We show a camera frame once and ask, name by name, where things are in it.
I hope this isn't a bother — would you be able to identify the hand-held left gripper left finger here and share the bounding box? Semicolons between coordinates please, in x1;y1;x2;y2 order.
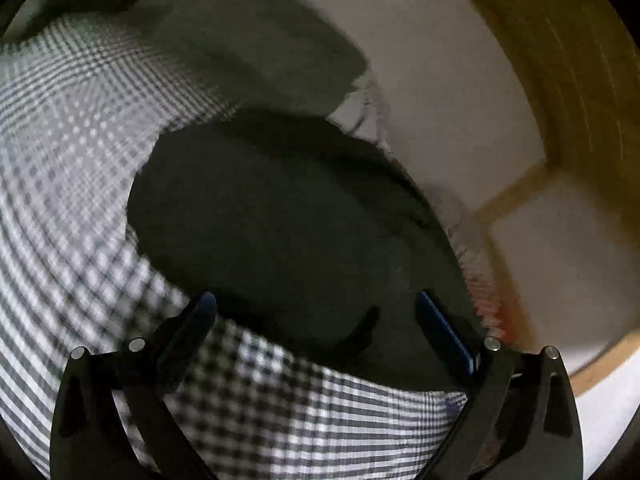
50;291;218;480

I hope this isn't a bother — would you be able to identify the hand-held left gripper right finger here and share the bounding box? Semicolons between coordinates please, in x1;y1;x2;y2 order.
415;290;585;480

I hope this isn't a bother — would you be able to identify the black white checkered bedsheet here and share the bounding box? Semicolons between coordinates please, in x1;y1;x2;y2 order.
0;12;496;480

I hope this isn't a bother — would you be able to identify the wooden bunk bed frame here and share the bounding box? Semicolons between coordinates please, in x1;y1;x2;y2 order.
435;0;640;396

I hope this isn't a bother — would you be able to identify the red striped pillow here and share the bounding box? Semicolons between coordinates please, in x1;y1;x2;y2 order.
465;260;516;341

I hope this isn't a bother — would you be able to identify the black jacket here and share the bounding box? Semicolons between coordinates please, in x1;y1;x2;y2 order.
127;115;488;391

